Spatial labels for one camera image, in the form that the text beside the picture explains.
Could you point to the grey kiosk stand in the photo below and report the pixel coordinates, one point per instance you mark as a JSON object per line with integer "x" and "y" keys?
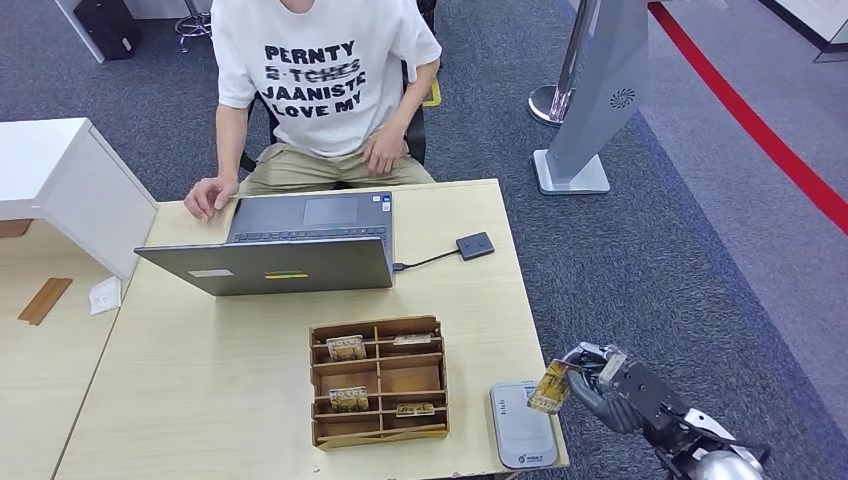
{"x": 596, "y": 99}

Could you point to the black square USB device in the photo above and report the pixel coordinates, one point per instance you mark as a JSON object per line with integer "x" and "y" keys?
{"x": 475, "y": 246}

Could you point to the black bag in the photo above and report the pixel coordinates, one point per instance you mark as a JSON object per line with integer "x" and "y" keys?
{"x": 106, "y": 26}

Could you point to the white card reader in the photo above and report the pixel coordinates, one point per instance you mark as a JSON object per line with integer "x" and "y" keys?
{"x": 520, "y": 434}

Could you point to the person's right forearm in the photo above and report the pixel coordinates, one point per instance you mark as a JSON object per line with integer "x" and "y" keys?
{"x": 230, "y": 146}

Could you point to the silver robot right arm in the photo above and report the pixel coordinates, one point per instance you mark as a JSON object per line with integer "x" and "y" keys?
{"x": 722, "y": 467}

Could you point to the black tripod equipment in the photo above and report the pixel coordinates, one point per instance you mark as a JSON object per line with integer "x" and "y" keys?
{"x": 427, "y": 5}

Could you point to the white paper slip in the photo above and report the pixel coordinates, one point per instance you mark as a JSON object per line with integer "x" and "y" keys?
{"x": 104, "y": 296}

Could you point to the wooden card organizer box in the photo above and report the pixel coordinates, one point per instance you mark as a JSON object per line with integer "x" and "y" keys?
{"x": 404, "y": 379}

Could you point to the white furniture with dark edge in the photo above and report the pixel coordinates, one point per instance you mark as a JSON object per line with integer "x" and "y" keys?
{"x": 815, "y": 16}

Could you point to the brown wooden strip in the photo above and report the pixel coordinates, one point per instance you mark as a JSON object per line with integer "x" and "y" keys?
{"x": 44, "y": 302}

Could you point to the person's left hand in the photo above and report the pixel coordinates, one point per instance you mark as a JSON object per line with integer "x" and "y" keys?
{"x": 384, "y": 152}

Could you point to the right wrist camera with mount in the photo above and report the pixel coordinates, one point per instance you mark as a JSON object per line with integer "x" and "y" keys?
{"x": 649, "y": 394}

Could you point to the white panel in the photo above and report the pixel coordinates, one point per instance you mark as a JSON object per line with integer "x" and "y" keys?
{"x": 79, "y": 30}

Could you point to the chrome stool base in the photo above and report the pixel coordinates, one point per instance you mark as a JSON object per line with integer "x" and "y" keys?
{"x": 192, "y": 26}

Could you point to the chrome stanchion pole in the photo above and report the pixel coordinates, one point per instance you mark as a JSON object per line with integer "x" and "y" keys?
{"x": 563, "y": 73}

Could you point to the brown wood piece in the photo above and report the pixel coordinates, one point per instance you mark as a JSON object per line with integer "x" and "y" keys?
{"x": 13, "y": 228}

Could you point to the person's left forearm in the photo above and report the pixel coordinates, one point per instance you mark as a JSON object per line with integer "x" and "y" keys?
{"x": 411, "y": 99}

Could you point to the person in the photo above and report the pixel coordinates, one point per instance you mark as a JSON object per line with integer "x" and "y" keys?
{"x": 324, "y": 86}

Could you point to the person's right hand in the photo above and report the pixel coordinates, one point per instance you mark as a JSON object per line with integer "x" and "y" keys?
{"x": 208, "y": 195}

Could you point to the grey Lenovo laptop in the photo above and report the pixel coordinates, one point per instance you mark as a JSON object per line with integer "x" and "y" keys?
{"x": 278, "y": 268}

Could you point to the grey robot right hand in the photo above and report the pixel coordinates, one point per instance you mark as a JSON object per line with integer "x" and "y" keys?
{"x": 603, "y": 407}

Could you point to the yellow patterned ID card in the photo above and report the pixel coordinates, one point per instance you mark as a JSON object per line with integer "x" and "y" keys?
{"x": 550, "y": 391}

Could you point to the white cabinet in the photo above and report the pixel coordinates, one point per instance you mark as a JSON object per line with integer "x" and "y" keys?
{"x": 60, "y": 179}

